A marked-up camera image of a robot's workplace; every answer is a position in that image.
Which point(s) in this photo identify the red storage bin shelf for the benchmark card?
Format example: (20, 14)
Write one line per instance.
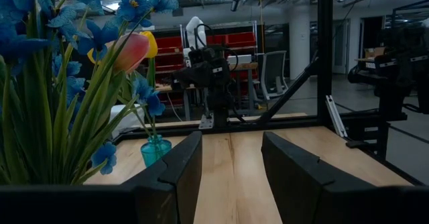
(241, 39)

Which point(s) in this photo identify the yellow artificial tulip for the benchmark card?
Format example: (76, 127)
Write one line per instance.
(91, 55)
(151, 44)

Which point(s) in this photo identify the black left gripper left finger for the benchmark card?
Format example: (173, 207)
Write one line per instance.
(181, 183)

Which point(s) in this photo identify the pink artificial tulip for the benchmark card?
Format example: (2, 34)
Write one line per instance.
(132, 53)

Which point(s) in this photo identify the white appliance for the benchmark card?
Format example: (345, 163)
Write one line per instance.
(125, 118)

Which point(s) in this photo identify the grey office chair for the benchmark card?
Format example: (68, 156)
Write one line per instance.
(273, 69)

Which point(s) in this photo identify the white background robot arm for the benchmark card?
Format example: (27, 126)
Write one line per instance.
(196, 33)

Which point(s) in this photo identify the teal glass vase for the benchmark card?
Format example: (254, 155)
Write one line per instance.
(155, 149)

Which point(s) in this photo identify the black background robot arm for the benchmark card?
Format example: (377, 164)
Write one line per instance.
(392, 69)

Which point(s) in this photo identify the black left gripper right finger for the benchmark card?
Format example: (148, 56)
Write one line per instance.
(301, 190)

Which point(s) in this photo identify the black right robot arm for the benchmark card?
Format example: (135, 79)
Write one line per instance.
(219, 96)

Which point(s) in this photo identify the silver aluminium bracket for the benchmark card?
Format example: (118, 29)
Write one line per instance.
(336, 116)

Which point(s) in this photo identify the cardboard box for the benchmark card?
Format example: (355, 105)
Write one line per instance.
(374, 52)

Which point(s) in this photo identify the blue artificial flower bunch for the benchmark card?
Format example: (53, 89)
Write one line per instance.
(100, 36)

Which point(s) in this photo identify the black aluminium frame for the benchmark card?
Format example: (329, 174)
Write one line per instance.
(325, 49)

